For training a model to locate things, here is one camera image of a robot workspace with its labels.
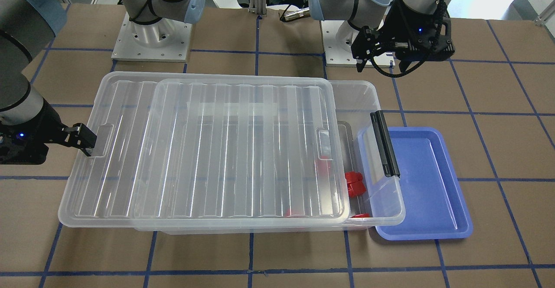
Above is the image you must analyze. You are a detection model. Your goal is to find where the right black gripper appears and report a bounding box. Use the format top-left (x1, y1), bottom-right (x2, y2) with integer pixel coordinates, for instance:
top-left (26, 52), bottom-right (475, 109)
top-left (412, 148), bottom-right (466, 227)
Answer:
top-left (0, 102), bottom-right (97, 165)

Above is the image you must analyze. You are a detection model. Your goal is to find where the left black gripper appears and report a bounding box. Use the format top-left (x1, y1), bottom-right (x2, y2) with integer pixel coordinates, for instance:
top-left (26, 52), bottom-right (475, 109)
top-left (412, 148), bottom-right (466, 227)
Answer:
top-left (351, 0), bottom-right (454, 73)

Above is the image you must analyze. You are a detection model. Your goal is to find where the clear plastic box lid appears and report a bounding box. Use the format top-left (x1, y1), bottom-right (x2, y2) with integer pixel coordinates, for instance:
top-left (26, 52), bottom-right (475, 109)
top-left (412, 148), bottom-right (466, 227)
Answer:
top-left (58, 72), bottom-right (349, 232)

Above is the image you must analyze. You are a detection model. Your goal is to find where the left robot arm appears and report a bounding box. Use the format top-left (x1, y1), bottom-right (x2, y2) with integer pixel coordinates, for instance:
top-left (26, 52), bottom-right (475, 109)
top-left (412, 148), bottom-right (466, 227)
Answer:
top-left (308, 0), bottom-right (455, 77)

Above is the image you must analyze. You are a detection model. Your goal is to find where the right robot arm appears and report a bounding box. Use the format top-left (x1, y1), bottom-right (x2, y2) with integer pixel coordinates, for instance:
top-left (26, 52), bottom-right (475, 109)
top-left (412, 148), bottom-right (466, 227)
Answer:
top-left (0, 0), bottom-right (206, 165)

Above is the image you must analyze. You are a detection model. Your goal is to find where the red block small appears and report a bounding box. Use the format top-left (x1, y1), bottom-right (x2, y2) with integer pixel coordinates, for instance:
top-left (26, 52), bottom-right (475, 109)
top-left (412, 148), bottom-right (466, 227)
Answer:
top-left (314, 158), bottom-right (333, 179)

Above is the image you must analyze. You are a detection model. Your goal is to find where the red block large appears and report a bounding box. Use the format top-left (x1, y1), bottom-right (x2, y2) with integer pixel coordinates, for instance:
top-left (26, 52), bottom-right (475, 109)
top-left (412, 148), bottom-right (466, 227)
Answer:
top-left (344, 171), bottom-right (367, 198)

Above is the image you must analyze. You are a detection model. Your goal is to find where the clear plastic storage box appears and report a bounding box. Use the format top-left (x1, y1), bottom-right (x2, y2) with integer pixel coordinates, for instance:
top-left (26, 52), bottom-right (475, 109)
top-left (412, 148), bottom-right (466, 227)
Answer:
top-left (131, 77), bottom-right (405, 235)

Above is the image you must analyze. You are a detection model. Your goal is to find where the blue plastic tray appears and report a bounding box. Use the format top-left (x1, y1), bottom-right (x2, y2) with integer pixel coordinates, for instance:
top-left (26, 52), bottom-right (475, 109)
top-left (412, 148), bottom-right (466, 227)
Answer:
top-left (376, 127), bottom-right (473, 241)

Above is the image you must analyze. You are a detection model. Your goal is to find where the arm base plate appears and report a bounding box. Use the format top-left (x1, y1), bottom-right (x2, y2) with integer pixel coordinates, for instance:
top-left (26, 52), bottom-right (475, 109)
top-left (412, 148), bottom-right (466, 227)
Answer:
top-left (320, 19), bottom-right (395, 67)
top-left (111, 14), bottom-right (194, 62)

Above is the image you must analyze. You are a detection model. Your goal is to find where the black box latch handle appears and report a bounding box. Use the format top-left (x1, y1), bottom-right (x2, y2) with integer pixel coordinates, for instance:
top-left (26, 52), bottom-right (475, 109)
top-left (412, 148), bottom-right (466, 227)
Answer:
top-left (370, 110), bottom-right (401, 177)

